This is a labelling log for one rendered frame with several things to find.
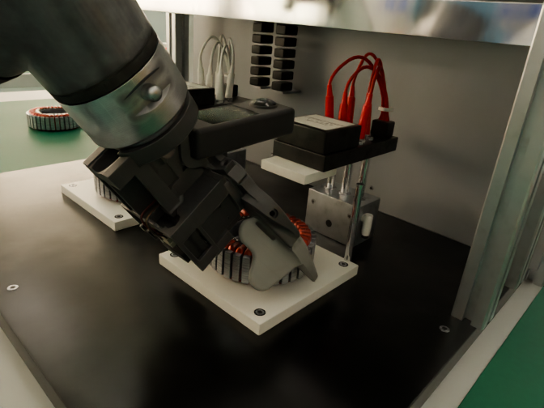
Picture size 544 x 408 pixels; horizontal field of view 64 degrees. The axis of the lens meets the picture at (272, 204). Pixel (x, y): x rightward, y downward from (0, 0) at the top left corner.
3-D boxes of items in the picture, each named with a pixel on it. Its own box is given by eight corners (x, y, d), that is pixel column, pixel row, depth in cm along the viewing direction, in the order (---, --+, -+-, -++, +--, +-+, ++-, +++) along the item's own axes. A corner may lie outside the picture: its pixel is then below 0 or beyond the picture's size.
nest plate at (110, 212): (115, 231, 51) (114, 222, 51) (61, 192, 60) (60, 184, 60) (214, 201, 62) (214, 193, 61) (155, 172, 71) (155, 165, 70)
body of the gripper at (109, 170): (156, 241, 40) (66, 152, 31) (216, 175, 43) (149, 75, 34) (209, 277, 35) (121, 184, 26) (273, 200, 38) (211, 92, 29)
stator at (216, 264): (259, 304, 38) (262, 269, 37) (184, 254, 45) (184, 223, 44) (333, 263, 46) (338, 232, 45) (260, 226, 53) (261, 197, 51)
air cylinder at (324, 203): (351, 248, 52) (359, 206, 50) (303, 226, 57) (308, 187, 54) (373, 236, 56) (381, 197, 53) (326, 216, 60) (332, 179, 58)
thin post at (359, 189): (347, 274, 47) (363, 188, 43) (335, 268, 48) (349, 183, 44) (355, 269, 48) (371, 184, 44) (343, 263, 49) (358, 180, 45)
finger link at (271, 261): (284, 319, 39) (210, 253, 37) (321, 268, 41) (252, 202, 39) (299, 325, 36) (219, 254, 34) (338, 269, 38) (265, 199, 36)
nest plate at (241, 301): (258, 336, 36) (259, 324, 36) (159, 263, 46) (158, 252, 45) (357, 274, 47) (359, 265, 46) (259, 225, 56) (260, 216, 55)
